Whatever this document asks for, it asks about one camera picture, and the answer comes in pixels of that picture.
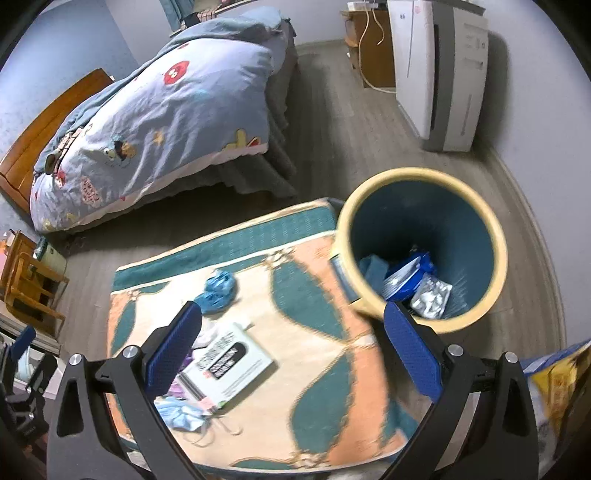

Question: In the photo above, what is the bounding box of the blue silver snack wrapper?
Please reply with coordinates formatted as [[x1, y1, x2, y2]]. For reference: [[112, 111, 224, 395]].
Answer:
[[382, 252, 436, 302]]

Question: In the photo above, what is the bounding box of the teal yellow-rimmed trash bin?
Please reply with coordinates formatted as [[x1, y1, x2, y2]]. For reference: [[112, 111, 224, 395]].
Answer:
[[331, 167, 508, 334]]

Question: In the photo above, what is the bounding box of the light blue face mask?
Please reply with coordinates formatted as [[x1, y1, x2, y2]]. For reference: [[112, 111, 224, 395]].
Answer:
[[154, 396, 215, 432]]

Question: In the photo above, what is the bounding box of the blue white cardboard box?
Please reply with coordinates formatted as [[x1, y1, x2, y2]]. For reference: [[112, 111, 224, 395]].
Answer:
[[520, 340, 590, 479]]

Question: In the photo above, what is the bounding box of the white booklet with black label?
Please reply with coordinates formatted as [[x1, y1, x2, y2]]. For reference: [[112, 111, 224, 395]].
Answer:
[[178, 323, 273, 410]]

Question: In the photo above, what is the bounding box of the small wooden stool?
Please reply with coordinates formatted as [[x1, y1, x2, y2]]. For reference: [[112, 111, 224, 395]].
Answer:
[[1, 230, 69, 333]]

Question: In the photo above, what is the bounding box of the silver foil wrapper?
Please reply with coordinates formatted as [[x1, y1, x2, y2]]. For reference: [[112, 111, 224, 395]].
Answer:
[[410, 273, 453, 320]]

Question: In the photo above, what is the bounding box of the crumpled blue cloth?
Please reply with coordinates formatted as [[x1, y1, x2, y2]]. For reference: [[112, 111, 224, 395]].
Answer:
[[194, 270, 238, 315]]

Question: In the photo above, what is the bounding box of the teal and peach rug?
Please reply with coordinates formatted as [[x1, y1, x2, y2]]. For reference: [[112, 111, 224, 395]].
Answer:
[[107, 200, 417, 474]]

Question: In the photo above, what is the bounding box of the wooden headboard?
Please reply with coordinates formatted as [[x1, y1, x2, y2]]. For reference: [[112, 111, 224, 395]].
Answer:
[[0, 69, 113, 217]]

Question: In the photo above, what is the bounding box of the blue cartoon duvet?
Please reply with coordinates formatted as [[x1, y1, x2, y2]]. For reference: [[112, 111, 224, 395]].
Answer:
[[29, 6, 287, 234]]

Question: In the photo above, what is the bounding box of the white air purifier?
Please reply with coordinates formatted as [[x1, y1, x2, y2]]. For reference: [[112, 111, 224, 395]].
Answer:
[[387, 1, 489, 152]]

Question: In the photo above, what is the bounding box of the wooden side cabinet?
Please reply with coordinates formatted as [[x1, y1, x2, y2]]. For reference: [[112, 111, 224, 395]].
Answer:
[[341, 5, 396, 91]]

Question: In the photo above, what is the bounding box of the teal curtain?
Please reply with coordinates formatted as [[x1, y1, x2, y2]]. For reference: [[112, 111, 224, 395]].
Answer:
[[160, 0, 194, 31]]

